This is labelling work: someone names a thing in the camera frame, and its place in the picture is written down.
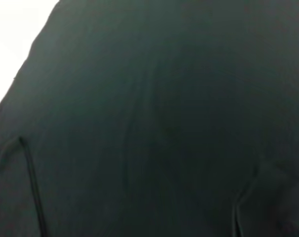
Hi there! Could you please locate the black shirt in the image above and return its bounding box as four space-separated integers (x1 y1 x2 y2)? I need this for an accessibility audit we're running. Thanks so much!
0 0 299 237

